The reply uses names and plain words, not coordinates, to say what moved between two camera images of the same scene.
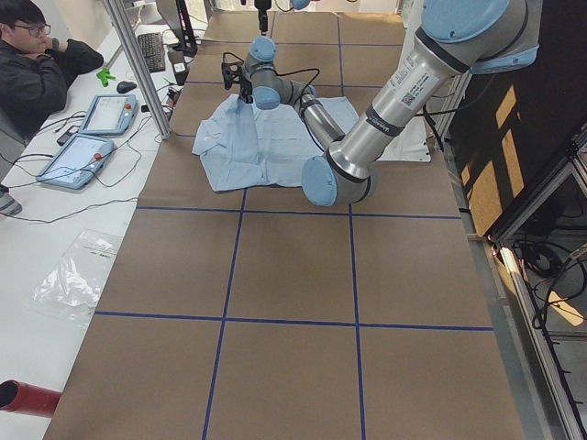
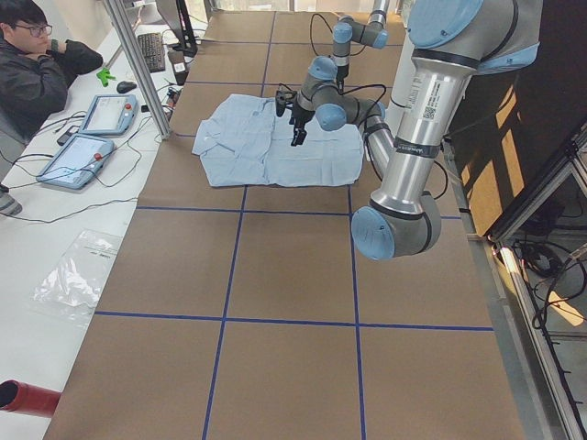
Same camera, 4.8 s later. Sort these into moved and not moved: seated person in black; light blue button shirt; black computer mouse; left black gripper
Moved: left black gripper
Not moved: light blue button shirt; seated person in black; black computer mouse
